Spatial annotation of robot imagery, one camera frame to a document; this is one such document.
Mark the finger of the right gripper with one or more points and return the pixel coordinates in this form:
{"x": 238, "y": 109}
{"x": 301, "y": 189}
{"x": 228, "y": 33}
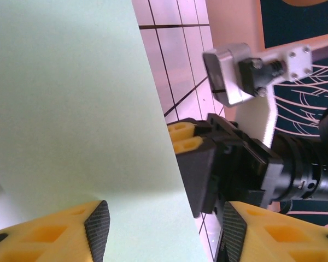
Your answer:
{"x": 196, "y": 174}
{"x": 183, "y": 128}

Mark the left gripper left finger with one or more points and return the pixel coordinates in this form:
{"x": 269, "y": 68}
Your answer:
{"x": 43, "y": 240}

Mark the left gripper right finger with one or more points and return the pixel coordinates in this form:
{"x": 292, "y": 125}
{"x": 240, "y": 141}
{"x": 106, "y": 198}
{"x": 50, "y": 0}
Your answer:
{"x": 276, "y": 240}

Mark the light green paper sheet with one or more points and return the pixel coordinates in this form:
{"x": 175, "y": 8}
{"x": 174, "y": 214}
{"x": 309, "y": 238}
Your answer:
{"x": 71, "y": 109}

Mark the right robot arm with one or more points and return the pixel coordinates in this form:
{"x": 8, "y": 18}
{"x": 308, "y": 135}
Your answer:
{"x": 303, "y": 169}

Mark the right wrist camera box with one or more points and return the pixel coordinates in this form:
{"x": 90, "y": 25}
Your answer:
{"x": 229, "y": 82}

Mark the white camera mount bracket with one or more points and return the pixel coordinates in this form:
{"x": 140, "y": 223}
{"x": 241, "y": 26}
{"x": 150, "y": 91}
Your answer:
{"x": 298, "y": 62}

